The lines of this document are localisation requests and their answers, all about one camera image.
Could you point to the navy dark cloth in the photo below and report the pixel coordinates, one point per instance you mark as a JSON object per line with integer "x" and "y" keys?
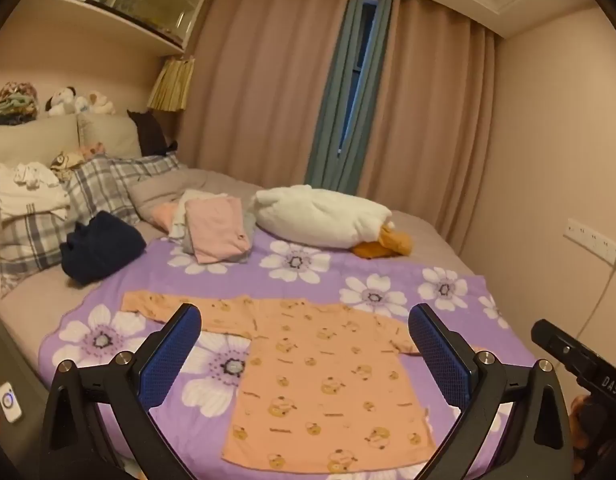
{"x": 102, "y": 250}

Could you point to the window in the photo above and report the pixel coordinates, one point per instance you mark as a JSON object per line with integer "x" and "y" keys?
{"x": 360, "y": 60}

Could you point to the white clothes pile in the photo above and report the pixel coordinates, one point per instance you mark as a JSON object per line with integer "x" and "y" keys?
{"x": 27, "y": 200}

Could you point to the beige plush toy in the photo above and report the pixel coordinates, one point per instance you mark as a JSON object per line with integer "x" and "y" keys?
{"x": 97, "y": 102}

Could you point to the purple floral blanket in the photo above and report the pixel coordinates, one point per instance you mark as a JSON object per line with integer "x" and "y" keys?
{"x": 308, "y": 280}

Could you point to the colourful knitted bundle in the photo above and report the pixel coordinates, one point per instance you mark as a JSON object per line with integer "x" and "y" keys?
{"x": 12, "y": 105}

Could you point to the taupe quilt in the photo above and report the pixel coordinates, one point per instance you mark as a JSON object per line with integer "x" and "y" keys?
{"x": 152, "y": 192}

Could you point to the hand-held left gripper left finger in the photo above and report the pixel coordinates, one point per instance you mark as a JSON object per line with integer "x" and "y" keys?
{"x": 167, "y": 355}

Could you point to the white folded garment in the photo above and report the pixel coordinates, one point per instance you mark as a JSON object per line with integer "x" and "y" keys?
{"x": 180, "y": 220}

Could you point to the white wall socket strip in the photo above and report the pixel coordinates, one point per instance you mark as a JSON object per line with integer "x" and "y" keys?
{"x": 588, "y": 240}

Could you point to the grey folded garment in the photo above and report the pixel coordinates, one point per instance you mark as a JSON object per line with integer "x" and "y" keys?
{"x": 250, "y": 225}

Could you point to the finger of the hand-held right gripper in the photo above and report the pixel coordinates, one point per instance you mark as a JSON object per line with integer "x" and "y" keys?
{"x": 558, "y": 345}

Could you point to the white round-button device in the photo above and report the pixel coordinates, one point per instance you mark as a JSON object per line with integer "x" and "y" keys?
{"x": 8, "y": 400}

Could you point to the beige headboard cushion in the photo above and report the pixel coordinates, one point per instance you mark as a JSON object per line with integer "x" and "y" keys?
{"x": 110, "y": 135}
{"x": 32, "y": 140}

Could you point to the pleated straw fan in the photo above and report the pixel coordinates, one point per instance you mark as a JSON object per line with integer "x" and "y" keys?
{"x": 170, "y": 85}

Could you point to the white wall shelf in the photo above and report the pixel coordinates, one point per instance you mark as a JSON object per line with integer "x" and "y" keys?
{"x": 112, "y": 25}

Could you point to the white duck plush toy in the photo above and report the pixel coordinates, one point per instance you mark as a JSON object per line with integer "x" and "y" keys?
{"x": 313, "y": 215}

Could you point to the teal curtain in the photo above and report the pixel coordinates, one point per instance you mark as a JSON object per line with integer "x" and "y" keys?
{"x": 333, "y": 110}

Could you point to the pink folded garment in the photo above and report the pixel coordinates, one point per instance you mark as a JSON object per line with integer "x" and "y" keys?
{"x": 215, "y": 230}

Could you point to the pink curtain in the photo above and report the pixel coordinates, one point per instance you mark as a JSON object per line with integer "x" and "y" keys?
{"x": 428, "y": 120}
{"x": 258, "y": 85}

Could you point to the dark brown cloth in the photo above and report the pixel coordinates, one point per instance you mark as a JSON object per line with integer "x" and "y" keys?
{"x": 147, "y": 132}

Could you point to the orange printed shirt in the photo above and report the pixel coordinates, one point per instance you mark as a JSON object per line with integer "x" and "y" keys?
{"x": 313, "y": 385}

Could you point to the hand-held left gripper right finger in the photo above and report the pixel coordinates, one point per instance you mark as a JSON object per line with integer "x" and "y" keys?
{"x": 438, "y": 360}

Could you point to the patterned plush toy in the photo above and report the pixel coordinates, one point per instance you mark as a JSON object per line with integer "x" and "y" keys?
{"x": 67, "y": 162}

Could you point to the black and white plush toy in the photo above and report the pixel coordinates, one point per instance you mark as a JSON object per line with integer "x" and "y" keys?
{"x": 62, "y": 100}

